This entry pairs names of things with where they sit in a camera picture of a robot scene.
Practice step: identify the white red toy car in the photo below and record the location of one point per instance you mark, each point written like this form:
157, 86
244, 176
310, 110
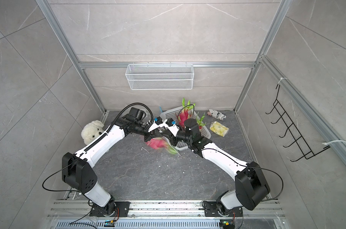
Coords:
216, 114

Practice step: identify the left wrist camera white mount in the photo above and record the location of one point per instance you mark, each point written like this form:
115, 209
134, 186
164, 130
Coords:
157, 123

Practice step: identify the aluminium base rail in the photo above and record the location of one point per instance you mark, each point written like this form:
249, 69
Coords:
164, 214

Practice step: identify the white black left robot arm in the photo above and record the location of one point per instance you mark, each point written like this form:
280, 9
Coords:
77, 168

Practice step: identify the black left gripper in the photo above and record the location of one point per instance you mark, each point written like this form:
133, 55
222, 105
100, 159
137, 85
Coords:
152, 134

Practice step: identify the pink dragon fruit green scales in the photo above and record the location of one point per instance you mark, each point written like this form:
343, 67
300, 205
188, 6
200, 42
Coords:
185, 113

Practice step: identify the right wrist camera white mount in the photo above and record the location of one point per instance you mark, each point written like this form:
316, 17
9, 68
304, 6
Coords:
172, 126

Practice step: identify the white plush toy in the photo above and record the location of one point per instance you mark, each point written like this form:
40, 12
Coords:
92, 131

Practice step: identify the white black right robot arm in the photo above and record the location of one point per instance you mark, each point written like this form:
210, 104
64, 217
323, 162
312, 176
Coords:
251, 186

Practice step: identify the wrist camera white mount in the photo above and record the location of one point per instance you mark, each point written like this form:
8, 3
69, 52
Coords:
172, 126
157, 123

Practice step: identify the yellow crumpled snack packet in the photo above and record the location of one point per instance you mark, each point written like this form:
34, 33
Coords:
218, 129

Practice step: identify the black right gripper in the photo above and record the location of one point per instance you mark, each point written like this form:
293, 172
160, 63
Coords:
170, 136

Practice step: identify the white wire mesh wall shelf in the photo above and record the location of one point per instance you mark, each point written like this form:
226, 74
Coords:
160, 76

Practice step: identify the clear zip-top bag blue seal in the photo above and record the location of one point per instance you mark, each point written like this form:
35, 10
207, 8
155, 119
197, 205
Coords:
156, 110

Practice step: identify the black wire hook rack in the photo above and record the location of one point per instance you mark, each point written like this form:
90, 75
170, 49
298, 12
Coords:
292, 130

